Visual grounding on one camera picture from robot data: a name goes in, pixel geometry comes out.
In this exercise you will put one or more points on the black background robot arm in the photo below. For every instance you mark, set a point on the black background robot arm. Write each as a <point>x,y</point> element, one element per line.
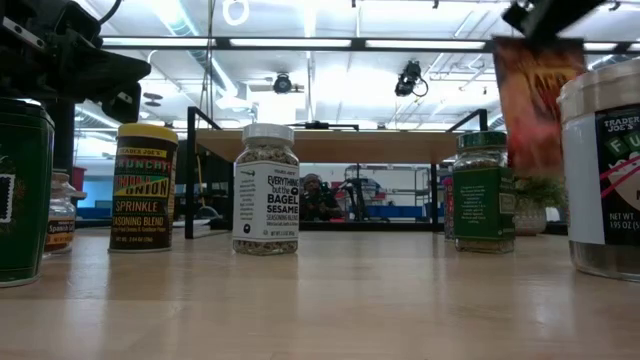
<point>356,195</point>

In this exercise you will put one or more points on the furikake jar with metal lid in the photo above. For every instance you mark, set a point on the furikake jar with metal lid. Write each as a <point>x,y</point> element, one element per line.
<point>610,175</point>

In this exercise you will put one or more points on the Everything Bagel seasoning jar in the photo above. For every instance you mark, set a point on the Everything Bagel seasoning jar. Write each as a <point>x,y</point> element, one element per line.
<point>265,200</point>

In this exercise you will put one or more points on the green succulent in patterned pot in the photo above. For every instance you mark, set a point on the green succulent in patterned pot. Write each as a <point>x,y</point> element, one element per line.
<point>537,192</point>

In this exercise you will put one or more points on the black frame beam with lights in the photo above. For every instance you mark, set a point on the black frame beam with lights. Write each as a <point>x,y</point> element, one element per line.
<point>357,44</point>

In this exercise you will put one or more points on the orange spice pouch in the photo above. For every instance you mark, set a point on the orange spice pouch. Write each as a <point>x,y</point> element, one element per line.
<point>535,110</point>

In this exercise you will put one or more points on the yellow-lidded chili onion shaker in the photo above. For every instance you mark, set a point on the yellow-lidded chili onion shaker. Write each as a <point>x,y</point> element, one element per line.
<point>142,190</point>

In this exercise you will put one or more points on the person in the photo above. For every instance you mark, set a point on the person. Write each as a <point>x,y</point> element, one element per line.
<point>315,200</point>

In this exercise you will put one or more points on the red-lidded rectangular spice jar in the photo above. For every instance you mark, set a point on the red-lidded rectangular spice jar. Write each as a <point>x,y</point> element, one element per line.
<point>448,210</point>

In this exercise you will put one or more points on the red storage bin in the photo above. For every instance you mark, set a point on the red storage bin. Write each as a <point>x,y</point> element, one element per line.
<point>79,177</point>

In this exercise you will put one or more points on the dark green spice tin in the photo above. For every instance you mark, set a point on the dark green spice tin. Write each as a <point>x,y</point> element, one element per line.
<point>25,200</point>

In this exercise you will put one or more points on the black mounted camera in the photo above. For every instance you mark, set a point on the black mounted camera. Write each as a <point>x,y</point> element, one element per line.
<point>407,80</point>
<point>282,83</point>

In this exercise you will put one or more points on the blue storage bins row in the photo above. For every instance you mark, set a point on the blue storage bins row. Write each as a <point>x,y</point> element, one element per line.
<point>400,212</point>

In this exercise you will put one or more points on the green-lidded glass herb jar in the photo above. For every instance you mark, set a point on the green-lidded glass herb jar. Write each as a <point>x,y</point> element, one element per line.
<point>482,200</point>

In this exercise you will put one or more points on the wooden shelf with black legs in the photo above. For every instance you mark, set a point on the wooden shelf with black legs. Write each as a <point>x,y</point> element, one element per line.
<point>340,146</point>

